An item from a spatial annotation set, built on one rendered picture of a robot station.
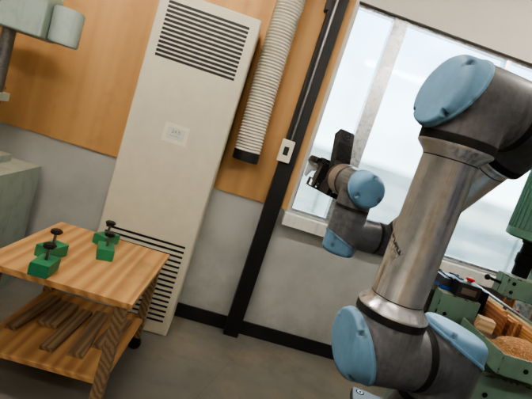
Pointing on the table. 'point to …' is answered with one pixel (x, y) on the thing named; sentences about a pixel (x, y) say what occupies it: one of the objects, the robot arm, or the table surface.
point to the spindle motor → (522, 214)
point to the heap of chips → (514, 347)
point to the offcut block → (484, 324)
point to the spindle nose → (523, 260)
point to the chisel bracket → (514, 287)
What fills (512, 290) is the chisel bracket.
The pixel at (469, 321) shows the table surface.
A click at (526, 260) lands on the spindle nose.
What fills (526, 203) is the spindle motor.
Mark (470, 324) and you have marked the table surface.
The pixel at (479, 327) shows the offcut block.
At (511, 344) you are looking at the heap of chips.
